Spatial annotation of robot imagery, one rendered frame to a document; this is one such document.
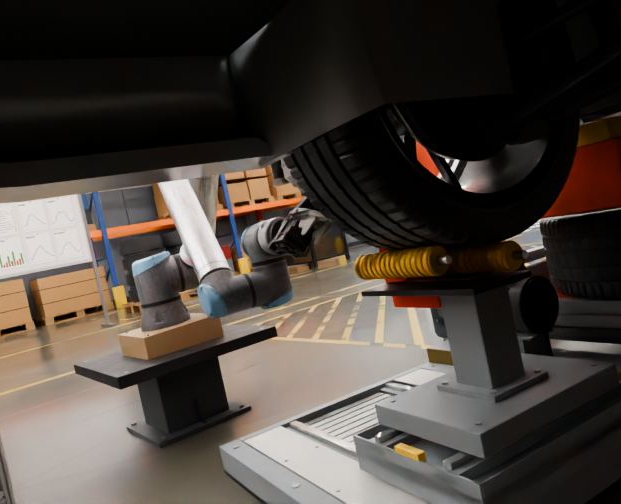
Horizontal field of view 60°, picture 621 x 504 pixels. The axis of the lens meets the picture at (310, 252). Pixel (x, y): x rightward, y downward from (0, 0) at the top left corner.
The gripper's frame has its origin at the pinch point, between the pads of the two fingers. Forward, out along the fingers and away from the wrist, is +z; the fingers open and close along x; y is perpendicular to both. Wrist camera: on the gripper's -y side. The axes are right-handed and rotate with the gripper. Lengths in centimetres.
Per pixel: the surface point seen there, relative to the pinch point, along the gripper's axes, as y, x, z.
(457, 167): -31.4, -23.4, 0.8
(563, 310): -25, -80, -5
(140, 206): -257, -67, -1114
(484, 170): -27.9, -23.5, 10.9
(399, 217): 2.9, -1.5, 23.6
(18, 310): 52, 15, -962
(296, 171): 0.0, 13.4, 7.1
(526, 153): -29.7, -23.6, 21.4
